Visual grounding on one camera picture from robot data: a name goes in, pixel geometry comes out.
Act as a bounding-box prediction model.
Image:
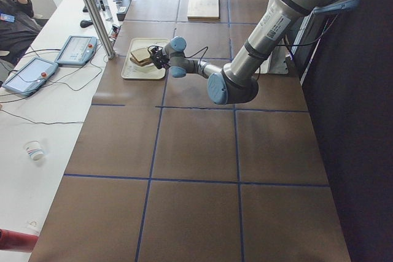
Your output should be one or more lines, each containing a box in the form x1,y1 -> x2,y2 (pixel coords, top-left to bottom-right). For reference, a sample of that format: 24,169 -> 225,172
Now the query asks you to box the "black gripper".
151,50 -> 170,69

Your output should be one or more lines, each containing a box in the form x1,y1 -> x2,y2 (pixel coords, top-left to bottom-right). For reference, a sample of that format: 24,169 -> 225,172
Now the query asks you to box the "brown bread slice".
130,47 -> 150,63

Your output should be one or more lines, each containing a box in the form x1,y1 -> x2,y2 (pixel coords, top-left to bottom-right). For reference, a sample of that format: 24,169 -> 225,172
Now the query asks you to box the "white round plate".
131,62 -> 156,72

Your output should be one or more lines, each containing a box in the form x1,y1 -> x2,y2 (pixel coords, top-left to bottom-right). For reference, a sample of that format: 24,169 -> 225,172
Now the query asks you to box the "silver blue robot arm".
148,0 -> 360,105

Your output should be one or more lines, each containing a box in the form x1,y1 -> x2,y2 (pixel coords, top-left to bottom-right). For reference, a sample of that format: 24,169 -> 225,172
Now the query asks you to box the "toast with fried egg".
130,56 -> 152,67

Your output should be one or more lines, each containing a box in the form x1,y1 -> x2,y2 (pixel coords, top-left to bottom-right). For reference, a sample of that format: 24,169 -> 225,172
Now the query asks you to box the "cream bear serving tray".
121,37 -> 169,80

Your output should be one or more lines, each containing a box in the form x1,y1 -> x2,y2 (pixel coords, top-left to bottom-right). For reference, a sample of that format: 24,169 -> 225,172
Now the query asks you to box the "light wooden cutting board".
187,0 -> 220,20

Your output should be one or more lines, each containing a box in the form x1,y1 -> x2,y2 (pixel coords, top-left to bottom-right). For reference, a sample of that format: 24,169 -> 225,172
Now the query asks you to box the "far blue teach pendant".
55,36 -> 98,67

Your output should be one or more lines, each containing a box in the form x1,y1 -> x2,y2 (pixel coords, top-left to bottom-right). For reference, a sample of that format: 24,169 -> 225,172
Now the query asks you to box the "blue teach pendant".
55,36 -> 98,67
2,57 -> 58,96

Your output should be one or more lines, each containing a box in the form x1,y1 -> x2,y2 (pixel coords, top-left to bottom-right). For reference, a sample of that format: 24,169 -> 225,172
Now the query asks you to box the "black computer mouse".
80,20 -> 93,28

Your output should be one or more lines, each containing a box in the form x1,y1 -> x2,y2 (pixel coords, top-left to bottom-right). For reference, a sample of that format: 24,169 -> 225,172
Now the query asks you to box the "near blue teach pendant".
2,57 -> 58,96

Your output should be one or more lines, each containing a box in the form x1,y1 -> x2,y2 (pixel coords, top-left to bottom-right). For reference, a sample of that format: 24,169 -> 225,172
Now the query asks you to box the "seated person in black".
1,0 -> 42,65

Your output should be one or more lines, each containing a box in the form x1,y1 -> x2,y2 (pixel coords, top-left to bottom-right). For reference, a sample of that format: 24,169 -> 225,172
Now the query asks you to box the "white paper cup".
24,141 -> 44,161

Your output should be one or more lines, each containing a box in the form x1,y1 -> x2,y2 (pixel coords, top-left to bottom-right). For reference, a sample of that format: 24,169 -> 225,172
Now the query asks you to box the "red cylinder object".
1,229 -> 39,253

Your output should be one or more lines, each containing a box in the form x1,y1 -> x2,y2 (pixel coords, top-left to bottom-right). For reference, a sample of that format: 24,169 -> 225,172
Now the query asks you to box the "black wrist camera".
147,45 -> 163,55

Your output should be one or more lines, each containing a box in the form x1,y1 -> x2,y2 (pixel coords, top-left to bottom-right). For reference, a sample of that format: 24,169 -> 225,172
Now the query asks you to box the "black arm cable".
184,46 -> 210,66

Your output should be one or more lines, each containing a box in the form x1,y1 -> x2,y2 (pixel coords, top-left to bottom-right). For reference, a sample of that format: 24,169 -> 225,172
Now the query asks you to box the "white camera mast with base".
260,47 -> 289,75

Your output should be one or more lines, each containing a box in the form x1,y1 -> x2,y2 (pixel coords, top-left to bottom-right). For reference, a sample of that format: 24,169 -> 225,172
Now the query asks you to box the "aluminium frame post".
84,0 -> 115,60

